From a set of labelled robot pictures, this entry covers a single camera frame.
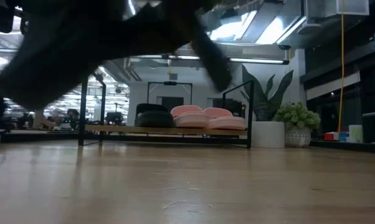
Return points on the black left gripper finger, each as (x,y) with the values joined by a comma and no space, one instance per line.
(215,59)

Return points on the black rubber slide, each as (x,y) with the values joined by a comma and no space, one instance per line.
(154,119)

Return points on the long ceiling tube lamp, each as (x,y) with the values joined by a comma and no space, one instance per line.
(257,61)

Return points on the dark green snake plant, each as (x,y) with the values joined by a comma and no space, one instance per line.
(262,105)

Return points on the person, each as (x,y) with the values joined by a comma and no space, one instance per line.
(72,116)

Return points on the dark background monitor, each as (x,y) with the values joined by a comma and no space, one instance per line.
(115,118)

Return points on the white plant pot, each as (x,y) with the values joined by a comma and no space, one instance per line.
(268,135)

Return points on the light green bushy plant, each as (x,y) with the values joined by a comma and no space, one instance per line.
(297,115)

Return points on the grey speckled plant pot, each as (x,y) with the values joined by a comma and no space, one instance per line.
(298,137)

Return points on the red box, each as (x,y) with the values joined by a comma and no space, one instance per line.
(329,136)

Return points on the blue box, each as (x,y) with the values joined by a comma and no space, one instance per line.
(344,137)

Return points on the white translucent container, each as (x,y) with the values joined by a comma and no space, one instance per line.
(356,133)

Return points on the black background rig frame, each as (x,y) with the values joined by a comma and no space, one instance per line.
(170,83)

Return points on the wooden shelf with black frame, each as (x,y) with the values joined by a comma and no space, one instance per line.
(118,128)

